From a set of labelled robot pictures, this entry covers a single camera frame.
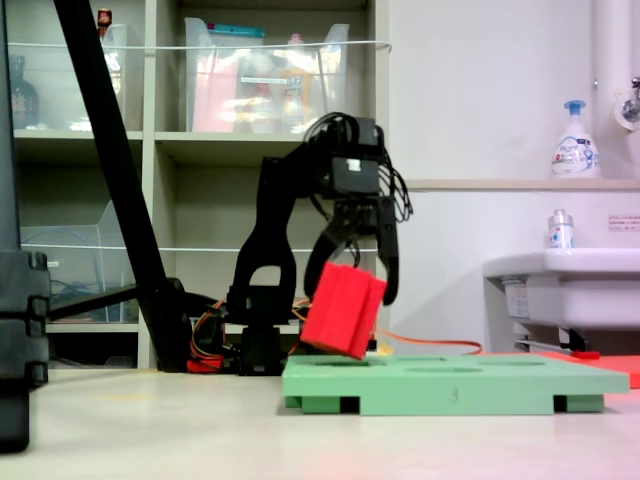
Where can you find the clear plastic bin with papers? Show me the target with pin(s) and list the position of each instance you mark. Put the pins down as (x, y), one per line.
(260, 85)

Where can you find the metal faucet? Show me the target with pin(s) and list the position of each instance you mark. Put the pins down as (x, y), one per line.
(630, 107)

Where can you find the dark glass bottle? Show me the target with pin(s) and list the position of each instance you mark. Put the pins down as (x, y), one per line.
(22, 100)

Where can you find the clear plastic storage bin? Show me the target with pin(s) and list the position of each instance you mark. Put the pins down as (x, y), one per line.
(70, 280)
(65, 100)

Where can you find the small clear bottle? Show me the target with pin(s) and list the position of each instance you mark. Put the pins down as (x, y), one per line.
(560, 232)

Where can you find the notched black stack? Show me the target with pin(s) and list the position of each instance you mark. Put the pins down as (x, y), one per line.
(20, 300)

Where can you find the red cross columnar block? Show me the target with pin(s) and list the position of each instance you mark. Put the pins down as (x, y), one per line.
(345, 310)

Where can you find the red capped bottle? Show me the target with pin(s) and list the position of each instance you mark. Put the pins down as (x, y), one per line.
(104, 20)

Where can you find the black tripod leg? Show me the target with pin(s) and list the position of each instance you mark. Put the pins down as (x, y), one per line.
(115, 150)

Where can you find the green shape hole board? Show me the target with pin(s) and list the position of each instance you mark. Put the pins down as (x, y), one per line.
(450, 385)

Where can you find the beige shelf unit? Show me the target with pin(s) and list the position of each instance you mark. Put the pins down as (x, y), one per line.
(150, 150)

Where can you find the white sink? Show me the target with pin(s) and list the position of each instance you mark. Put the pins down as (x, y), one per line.
(575, 290)

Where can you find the white pump soap bottle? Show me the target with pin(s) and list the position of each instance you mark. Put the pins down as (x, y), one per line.
(575, 150)

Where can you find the orange flat block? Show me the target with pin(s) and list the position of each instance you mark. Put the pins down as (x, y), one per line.
(620, 370)

